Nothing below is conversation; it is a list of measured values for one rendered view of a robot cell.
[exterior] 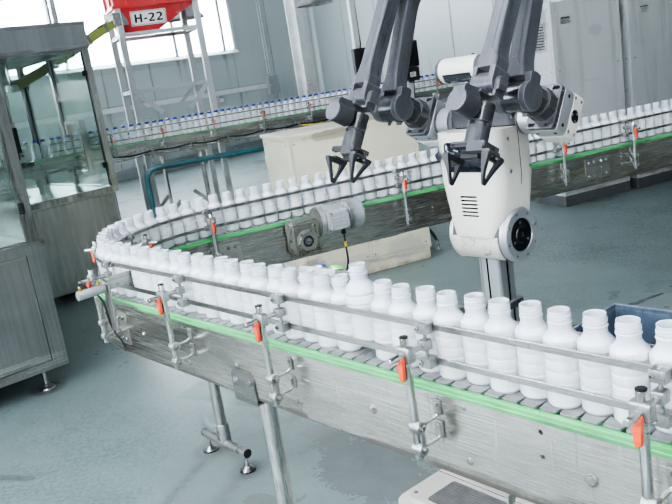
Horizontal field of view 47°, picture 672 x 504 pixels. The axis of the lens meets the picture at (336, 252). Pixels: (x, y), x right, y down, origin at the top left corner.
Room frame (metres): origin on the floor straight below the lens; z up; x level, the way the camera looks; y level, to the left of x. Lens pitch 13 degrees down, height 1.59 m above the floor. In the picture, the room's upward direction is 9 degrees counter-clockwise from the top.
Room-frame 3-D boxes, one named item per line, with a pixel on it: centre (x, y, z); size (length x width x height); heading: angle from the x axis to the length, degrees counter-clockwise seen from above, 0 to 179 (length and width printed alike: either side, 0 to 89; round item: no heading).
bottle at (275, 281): (1.78, 0.15, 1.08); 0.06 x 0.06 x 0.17
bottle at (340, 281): (1.60, 0.00, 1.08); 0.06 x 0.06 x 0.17
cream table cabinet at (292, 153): (6.17, -0.16, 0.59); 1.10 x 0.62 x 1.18; 112
